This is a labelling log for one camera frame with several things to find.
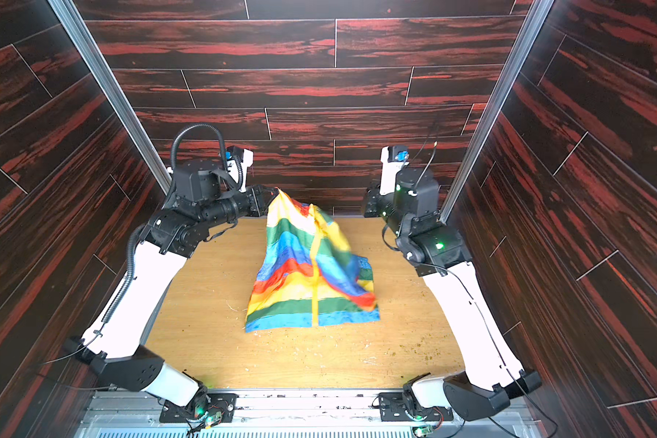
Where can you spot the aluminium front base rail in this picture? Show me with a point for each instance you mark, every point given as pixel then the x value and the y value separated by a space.
pixel 297 413

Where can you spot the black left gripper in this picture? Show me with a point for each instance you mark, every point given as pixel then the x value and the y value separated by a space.
pixel 255 206

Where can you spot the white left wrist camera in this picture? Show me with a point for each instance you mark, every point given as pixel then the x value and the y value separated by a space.
pixel 239 160

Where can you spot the aluminium frame post right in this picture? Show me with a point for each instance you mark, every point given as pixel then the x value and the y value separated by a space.
pixel 525 40

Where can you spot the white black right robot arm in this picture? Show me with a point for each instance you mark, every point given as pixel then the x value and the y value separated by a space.
pixel 406 198

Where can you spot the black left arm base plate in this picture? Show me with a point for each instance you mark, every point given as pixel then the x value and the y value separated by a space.
pixel 212 409

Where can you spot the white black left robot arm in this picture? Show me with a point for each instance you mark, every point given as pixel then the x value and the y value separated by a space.
pixel 204 194

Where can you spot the rainbow striped zip jacket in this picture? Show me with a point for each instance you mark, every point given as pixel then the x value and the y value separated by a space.
pixel 310 277

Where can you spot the aluminium frame post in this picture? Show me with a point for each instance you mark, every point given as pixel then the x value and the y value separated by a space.
pixel 525 40
pixel 79 34

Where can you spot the aluminium frame post left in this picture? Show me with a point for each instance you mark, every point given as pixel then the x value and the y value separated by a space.
pixel 79 34

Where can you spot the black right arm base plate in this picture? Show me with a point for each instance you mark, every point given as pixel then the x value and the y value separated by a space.
pixel 402 407

